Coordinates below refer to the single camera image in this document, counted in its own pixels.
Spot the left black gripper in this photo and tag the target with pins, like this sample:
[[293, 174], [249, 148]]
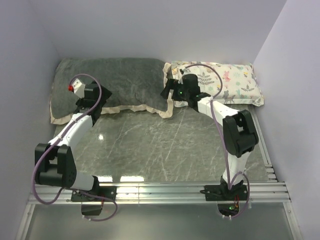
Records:
[[105, 94]]

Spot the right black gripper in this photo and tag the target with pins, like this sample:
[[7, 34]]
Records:
[[171, 84]]

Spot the grey pillowcase with cream ruffle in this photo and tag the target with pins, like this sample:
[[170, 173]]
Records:
[[135, 83]]

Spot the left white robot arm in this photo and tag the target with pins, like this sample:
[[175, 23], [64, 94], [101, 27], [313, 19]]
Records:
[[54, 161]]

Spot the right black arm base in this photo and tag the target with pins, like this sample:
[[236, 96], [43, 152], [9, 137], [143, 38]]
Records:
[[228, 200]]

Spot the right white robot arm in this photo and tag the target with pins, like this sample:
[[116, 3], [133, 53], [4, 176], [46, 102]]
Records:
[[235, 127]]

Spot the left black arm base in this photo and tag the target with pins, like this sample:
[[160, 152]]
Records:
[[92, 203]]

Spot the floral patterned pillow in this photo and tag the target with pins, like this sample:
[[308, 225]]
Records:
[[228, 83]]

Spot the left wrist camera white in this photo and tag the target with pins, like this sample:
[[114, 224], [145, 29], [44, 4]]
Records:
[[78, 88]]

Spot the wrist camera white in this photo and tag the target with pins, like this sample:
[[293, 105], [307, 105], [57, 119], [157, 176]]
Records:
[[78, 88], [184, 71]]

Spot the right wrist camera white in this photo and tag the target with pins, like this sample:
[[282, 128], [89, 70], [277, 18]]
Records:
[[184, 71]]

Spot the aluminium front rail frame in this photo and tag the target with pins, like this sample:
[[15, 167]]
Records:
[[166, 211]]

